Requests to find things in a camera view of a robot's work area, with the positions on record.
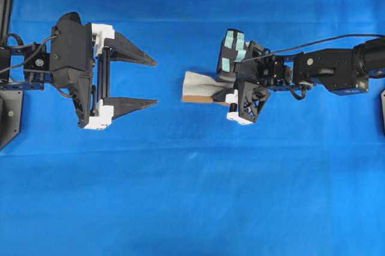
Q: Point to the black left wrist camera housing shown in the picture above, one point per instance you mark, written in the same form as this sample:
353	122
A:
71	53

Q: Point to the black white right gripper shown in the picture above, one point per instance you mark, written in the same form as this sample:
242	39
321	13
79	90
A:
253	80

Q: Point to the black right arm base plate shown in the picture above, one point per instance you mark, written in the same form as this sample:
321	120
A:
382	100

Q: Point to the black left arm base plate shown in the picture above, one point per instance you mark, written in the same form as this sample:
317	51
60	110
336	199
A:
11	115

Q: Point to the grey and brown sponge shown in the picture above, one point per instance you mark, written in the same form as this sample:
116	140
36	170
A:
198	88

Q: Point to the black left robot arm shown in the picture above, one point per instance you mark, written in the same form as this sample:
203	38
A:
27	67

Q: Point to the black wrist camera with tape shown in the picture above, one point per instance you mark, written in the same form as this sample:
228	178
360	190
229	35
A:
232	51

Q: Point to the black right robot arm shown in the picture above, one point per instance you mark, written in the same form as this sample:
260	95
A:
341	71

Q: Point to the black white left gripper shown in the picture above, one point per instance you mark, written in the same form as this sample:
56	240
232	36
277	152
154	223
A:
108	45

